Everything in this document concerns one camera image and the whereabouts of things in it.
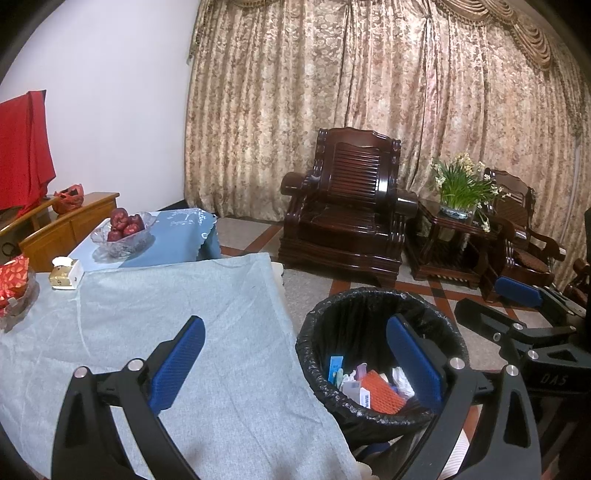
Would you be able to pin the potted white flowers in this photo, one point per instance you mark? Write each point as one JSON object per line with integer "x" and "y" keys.
{"x": 461, "y": 189}

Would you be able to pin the dark wooden side table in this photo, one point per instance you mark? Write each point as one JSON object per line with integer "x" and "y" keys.
{"x": 443, "y": 249}

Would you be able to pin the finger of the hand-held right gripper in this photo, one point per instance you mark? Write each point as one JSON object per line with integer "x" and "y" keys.
{"x": 480, "y": 316}
{"x": 517, "y": 290}

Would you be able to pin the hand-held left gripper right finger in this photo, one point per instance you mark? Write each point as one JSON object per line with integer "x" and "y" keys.
{"x": 413, "y": 364}

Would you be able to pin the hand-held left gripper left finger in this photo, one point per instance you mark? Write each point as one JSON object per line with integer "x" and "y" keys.
{"x": 178, "y": 364}

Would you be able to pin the glass dish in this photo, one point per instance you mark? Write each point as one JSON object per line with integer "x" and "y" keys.
{"x": 25, "y": 304}

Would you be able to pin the red patterned snack packet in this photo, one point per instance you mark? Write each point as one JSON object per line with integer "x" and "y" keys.
{"x": 14, "y": 277}

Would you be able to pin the red cloth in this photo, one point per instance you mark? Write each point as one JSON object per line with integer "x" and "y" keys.
{"x": 23, "y": 147}

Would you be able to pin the gold and white tissue box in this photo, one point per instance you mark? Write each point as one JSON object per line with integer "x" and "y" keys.
{"x": 69, "y": 274}

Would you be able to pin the white tissue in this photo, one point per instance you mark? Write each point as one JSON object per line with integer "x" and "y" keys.
{"x": 401, "y": 381}

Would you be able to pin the dark wooden armchair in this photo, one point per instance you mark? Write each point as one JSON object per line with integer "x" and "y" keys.
{"x": 581, "y": 281}
{"x": 521, "y": 217}
{"x": 346, "y": 198}

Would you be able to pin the red plastic bag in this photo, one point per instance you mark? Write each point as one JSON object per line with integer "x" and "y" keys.
{"x": 68, "y": 199}

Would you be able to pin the glass fruit bowl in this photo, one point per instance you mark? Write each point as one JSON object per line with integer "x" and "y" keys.
{"x": 122, "y": 249}

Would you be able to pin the grey tablecloth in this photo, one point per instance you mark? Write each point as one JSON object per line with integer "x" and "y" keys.
{"x": 184, "y": 314}

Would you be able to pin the bin with black liner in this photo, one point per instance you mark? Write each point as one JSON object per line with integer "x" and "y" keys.
{"x": 351, "y": 318}

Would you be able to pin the wooden television cabinet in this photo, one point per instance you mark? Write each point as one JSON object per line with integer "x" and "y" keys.
{"x": 69, "y": 226}

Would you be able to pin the red apple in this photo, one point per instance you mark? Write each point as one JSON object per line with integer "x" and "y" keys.
{"x": 114, "y": 235}
{"x": 137, "y": 220}
{"x": 119, "y": 217}
{"x": 131, "y": 229}

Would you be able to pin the blue tablecloth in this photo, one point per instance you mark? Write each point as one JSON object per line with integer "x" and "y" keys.
{"x": 180, "y": 235}

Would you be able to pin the beige patterned curtain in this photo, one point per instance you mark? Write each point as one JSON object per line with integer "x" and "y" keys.
{"x": 323, "y": 92}

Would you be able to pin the orange crochet sponge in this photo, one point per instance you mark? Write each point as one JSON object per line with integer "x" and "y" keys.
{"x": 383, "y": 394}

